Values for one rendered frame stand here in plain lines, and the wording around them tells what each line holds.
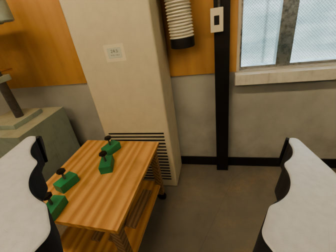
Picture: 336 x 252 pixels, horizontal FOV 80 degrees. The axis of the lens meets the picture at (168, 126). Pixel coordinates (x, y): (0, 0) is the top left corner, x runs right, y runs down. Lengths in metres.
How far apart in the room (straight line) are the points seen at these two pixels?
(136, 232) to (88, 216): 0.39
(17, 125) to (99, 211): 1.01
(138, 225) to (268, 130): 1.20
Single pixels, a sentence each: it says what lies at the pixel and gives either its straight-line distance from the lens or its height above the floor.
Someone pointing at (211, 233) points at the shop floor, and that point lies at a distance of 1.53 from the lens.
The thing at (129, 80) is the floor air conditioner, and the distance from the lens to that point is 1.35.
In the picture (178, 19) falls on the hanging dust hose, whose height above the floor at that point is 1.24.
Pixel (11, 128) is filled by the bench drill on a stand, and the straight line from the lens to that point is 1.83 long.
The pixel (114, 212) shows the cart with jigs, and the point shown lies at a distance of 1.04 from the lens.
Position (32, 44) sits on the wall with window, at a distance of 2.05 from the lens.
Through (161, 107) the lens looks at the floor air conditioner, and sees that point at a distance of 1.36.
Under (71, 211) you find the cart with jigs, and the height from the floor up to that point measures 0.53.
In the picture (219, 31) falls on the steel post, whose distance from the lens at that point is 1.39.
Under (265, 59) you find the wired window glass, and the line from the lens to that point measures 1.64.
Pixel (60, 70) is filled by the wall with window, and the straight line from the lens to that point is 1.96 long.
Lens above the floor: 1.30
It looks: 30 degrees down
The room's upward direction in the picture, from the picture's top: 9 degrees counter-clockwise
